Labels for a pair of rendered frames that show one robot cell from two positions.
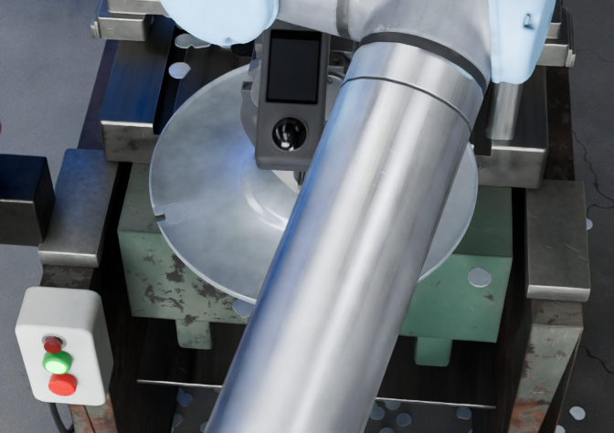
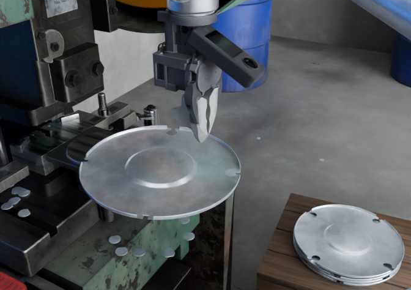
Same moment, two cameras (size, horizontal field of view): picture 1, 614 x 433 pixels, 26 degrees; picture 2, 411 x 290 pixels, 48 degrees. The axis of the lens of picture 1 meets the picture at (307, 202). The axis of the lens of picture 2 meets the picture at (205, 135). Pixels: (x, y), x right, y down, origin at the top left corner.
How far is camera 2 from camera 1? 0.85 m
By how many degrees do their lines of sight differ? 53
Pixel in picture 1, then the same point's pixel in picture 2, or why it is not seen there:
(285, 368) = not seen: outside the picture
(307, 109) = (243, 54)
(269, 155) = (255, 73)
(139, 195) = (67, 271)
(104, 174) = (38, 282)
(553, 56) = (133, 118)
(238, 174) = (142, 185)
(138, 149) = (44, 255)
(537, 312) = not seen: hidden behind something
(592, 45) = not seen: hidden behind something
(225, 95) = (90, 175)
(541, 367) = (229, 205)
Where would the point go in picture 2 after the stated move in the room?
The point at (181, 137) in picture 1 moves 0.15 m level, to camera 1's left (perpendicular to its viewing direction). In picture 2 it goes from (101, 196) to (37, 255)
